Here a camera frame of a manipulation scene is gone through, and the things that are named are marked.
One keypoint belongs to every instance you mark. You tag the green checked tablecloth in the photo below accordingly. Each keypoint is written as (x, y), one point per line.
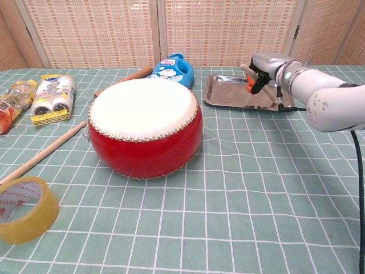
(216, 217)

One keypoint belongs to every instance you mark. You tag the brown wooden rolling pin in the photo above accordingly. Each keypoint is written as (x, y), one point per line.
(137, 74)

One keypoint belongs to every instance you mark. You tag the red drum with white skin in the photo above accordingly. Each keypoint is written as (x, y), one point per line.
(145, 142)

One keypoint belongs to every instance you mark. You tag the wooden drumstick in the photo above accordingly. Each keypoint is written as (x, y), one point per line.
(269, 92)
(45, 151)

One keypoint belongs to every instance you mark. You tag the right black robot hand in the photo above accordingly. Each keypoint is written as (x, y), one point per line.
(268, 67)

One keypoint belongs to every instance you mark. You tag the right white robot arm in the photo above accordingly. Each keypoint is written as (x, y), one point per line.
(322, 94)

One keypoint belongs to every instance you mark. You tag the rectangular steel tray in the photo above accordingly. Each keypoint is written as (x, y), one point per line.
(228, 92)

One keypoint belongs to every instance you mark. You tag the woven bamboo folding screen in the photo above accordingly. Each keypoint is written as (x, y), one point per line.
(94, 31)

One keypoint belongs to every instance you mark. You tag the white yellow snack pack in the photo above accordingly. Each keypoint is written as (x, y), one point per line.
(54, 97)

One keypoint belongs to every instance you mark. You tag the yellow packing tape roll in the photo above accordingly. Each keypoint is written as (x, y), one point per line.
(42, 211)

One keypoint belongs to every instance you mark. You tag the blue detergent bottle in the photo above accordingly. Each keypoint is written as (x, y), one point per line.
(174, 71)

